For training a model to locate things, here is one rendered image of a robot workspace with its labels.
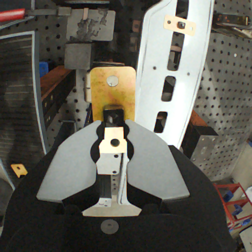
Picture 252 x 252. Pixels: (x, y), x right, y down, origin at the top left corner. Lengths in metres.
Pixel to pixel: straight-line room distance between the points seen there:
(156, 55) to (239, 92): 0.71
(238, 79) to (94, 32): 0.82
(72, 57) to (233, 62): 0.80
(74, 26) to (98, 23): 0.05
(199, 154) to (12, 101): 0.54
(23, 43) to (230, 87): 0.91
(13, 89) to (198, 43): 0.42
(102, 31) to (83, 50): 0.05
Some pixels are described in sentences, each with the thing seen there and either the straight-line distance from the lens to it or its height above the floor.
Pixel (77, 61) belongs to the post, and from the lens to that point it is 0.30.
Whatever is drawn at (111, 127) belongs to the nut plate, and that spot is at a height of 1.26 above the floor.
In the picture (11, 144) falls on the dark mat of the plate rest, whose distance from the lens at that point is 0.35.
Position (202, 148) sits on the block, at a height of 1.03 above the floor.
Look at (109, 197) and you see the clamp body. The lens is 0.60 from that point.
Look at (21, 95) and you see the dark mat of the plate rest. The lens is 0.28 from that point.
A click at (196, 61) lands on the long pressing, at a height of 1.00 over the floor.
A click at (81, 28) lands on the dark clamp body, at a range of 0.32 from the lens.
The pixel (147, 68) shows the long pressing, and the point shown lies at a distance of 0.40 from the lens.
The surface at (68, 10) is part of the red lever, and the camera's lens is 0.31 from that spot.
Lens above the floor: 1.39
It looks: 59 degrees down
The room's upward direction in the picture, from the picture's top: 171 degrees clockwise
